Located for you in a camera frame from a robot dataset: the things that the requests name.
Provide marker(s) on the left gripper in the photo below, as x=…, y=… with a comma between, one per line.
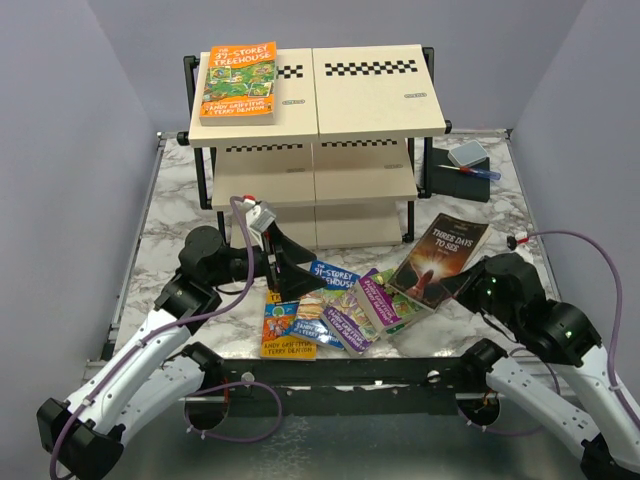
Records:
x=292, y=281

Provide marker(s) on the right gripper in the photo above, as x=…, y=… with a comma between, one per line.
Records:
x=460, y=286

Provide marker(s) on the dark Three Days To See book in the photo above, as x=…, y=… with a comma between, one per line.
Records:
x=443, y=251

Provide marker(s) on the purple 117-Storey Treehouse book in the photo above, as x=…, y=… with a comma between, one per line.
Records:
x=387, y=310

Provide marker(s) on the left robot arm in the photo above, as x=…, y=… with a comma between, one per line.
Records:
x=87, y=432

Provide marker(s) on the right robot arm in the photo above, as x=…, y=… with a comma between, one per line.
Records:
x=599, y=430

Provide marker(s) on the blue 91-Storey Treehouse book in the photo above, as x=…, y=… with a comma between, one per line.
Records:
x=308, y=324

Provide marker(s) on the lilac Treehouse book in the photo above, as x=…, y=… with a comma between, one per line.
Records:
x=348, y=321

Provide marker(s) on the yellow 130-Storey Treehouse book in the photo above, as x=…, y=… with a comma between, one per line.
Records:
x=276, y=342

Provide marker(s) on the black box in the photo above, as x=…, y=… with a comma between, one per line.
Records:
x=442, y=179

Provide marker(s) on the red blue screwdriver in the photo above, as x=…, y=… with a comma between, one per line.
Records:
x=474, y=172

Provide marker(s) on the beige three-tier shelf rack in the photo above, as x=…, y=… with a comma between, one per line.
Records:
x=338, y=163

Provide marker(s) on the grey small case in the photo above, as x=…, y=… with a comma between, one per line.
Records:
x=468, y=154

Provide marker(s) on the orange 39-Storey Treehouse book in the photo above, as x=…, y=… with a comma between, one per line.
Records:
x=239, y=86

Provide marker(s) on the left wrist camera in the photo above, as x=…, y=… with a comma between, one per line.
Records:
x=260, y=217

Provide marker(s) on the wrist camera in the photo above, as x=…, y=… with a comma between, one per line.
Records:
x=518, y=243
x=260, y=217

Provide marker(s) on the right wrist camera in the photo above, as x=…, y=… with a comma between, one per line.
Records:
x=518, y=243

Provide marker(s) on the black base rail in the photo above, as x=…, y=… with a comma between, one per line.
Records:
x=347, y=387

